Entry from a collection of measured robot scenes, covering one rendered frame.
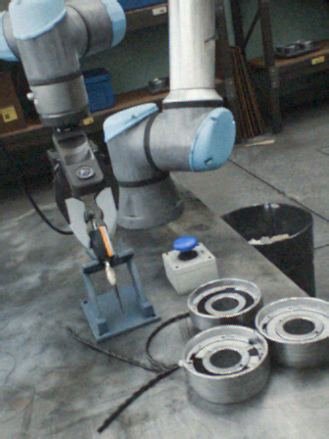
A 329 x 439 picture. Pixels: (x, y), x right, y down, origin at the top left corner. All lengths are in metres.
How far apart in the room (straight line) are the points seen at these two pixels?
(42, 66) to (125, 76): 3.94
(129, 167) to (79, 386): 0.53
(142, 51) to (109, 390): 4.12
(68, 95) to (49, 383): 0.39
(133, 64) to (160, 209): 3.59
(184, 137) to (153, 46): 3.70
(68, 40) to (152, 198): 0.47
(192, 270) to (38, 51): 0.40
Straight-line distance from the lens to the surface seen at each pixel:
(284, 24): 5.21
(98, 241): 0.96
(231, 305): 0.94
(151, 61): 4.87
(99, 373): 0.89
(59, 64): 0.90
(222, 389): 0.77
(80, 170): 0.87
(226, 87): 4.42
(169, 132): 1.20
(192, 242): 1.02
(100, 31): 0.97
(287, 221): 2.29
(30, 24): 0.90
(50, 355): 0.97
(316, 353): 0.82
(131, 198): 1.30
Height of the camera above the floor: 1.29
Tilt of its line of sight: 21 degrees down
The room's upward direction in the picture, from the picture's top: 12 degrees counter-clockwise
